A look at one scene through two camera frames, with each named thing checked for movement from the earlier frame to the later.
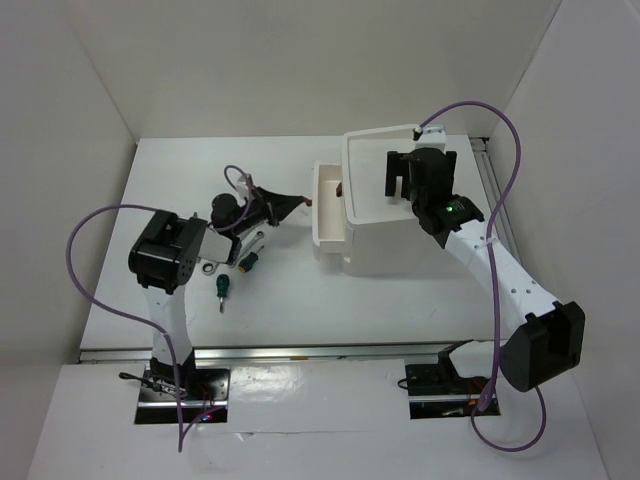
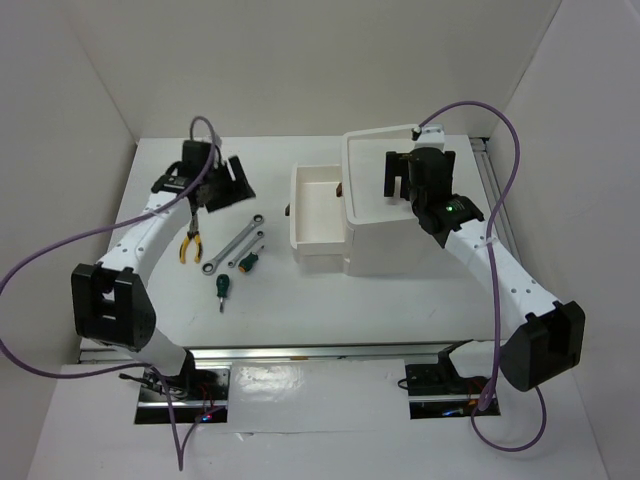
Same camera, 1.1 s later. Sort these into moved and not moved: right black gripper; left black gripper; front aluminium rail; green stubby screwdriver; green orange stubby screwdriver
Moved: left black gripper
Not moved: green stubby screwdriver; green orange stubby screwdriver; right black gripper; front aluminium rail
